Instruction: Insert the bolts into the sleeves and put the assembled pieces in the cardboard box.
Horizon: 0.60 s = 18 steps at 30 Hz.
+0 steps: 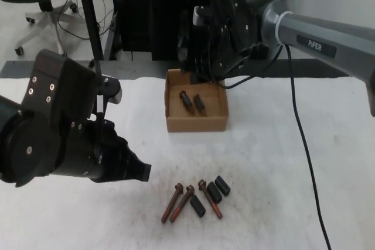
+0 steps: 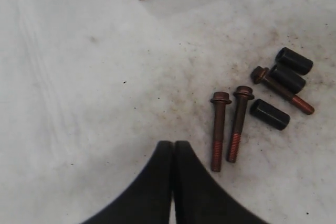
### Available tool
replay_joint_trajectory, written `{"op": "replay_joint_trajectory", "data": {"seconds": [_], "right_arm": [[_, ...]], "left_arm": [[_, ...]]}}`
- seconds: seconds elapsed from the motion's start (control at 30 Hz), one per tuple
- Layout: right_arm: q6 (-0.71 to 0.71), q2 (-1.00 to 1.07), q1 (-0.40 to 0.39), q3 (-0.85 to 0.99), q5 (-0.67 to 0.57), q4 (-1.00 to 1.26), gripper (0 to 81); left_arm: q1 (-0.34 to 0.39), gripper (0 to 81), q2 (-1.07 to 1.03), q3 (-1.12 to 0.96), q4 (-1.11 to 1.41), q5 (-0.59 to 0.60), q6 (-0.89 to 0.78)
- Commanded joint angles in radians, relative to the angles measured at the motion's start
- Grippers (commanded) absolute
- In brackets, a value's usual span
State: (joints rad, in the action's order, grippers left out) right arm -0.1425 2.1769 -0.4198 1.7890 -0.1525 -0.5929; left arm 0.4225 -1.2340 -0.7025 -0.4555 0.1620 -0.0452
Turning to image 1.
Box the short looped black cable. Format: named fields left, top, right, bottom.
left=224, top=44, right=284, bottom=90

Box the black cylindrical sleeve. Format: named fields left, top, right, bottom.
left=206, top=181, right=223, bottom=204
left=214, top=174, right=231, bottom=196
left=189, top=194, right=207, bottom=219

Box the long black cable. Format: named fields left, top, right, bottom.
left=285, top=43, right=333, bottom=250

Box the office chair with white base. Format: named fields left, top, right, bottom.
left=0, top=0, right=80, bottom=56

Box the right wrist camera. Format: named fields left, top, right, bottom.
left=192, top=5, right=214, bottom=27

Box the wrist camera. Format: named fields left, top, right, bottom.
left=192, top=5, right=214, bottom=27
left=98, top=76, right=123, bottom=105

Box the open cardboard box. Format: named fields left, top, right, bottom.
left=164, top=68, right=230, bottom=133

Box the bolt assembled in black sleeve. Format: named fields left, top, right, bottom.
left=192, top=94, right=207, bottom=117
left=179, top=89, right=195, bottom=115

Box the black metal stand post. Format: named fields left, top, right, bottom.
left=76, top=0, right=104, bottom=76

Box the rusty brown flange bolt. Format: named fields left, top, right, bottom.
left=197, top=179, right=224, bottom=220
left=161, top=183, right=185, bottom=223
left=169, top=184, right=196, bottom=223

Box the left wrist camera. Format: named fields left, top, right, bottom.
left=98, top=76, right=123, bottom=105

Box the black equipment cabinet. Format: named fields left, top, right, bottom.
left=116, top=0, right=194, bottom=62

